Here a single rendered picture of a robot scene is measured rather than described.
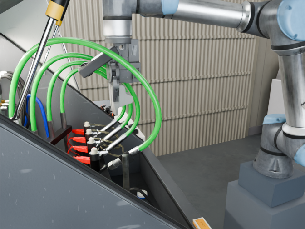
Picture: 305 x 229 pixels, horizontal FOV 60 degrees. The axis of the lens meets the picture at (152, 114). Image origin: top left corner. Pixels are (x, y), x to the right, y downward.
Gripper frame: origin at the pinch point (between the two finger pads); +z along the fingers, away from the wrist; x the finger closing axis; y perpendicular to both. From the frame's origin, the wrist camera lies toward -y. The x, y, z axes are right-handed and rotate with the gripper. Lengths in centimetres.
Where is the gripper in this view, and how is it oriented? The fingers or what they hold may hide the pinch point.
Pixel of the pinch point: (113, 111)
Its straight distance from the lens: 75.7
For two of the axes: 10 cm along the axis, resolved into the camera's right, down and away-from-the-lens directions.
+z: 0.0, 9.5, 3.0
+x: -3.1, -2.9, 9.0
